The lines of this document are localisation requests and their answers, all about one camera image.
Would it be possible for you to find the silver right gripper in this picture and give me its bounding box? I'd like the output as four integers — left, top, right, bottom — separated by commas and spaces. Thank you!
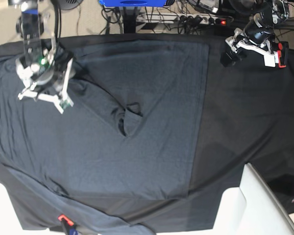
16, 51, 75, 114

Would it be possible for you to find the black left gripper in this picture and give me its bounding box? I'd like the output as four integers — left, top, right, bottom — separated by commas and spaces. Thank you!
220, 19, 277, 68

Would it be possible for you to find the dark grey T-shirt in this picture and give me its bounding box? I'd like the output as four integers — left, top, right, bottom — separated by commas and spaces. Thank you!
0, 41, 209, 235

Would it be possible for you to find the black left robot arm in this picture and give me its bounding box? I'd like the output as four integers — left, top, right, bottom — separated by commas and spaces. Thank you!
220, 0, 289, 68

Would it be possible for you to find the red black table clamp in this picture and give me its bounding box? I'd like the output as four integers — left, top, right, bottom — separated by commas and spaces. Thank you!
277, 41, 289, 68

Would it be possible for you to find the round black stand base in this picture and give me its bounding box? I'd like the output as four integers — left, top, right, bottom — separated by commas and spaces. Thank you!
54, 0, 83, 11

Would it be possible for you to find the power strip on floor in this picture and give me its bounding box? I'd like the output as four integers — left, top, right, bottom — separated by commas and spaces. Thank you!
136, 13, 234, 26

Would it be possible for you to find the blue plastic bin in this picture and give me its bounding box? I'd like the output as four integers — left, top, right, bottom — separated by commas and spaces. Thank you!
99, 0, 175, 7

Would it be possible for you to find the red blue front clamp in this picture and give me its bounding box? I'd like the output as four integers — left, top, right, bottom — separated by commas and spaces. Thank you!
58, 214, 79, 235

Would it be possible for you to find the black floor cable bundle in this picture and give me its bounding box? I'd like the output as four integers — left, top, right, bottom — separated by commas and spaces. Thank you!
98, 0, 226, 35

